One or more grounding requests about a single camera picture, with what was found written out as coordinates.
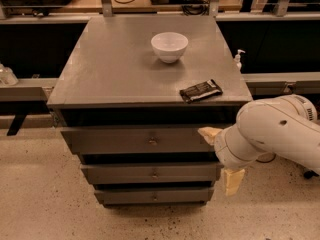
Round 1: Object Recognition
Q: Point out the clear plastic bottle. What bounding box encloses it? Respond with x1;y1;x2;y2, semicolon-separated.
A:
0;64;18;86

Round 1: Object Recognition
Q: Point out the white pump dispenser bottle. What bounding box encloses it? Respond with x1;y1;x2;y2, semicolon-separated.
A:
234;49;246;71

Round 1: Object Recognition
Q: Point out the white ceramic bowl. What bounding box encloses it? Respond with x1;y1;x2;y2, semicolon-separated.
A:
151;32;189;63

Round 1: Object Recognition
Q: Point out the black snack packet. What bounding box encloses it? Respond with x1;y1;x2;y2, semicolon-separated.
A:
179;79;223;103

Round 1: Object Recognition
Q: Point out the grey drawer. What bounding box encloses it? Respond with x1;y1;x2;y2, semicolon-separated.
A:
94;187;214;205
61;125;213;155
81;162;221;185

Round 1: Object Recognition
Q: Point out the grey top drawer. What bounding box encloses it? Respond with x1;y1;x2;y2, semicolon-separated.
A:
61;125;213;155

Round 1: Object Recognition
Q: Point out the black floor cable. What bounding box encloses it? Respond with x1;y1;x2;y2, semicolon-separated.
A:
255;152;278;164

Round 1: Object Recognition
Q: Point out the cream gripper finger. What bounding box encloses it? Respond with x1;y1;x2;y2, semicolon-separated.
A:
223;169;245;196
198;127;222;146

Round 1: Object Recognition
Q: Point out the grey middle drawer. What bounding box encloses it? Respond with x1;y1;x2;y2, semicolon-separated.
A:
81;162;221;185

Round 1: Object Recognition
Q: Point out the grey bottom drawer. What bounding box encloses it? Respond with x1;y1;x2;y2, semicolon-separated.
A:
94;187;214;205

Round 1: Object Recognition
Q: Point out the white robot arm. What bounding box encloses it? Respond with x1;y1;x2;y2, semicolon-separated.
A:
198;94;320;196

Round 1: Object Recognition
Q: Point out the grey drawer cabinet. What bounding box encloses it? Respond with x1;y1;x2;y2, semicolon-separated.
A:
48;15;252;191

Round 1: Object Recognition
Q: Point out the black wheeled stand base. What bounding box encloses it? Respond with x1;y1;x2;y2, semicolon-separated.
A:
303;170;318;179

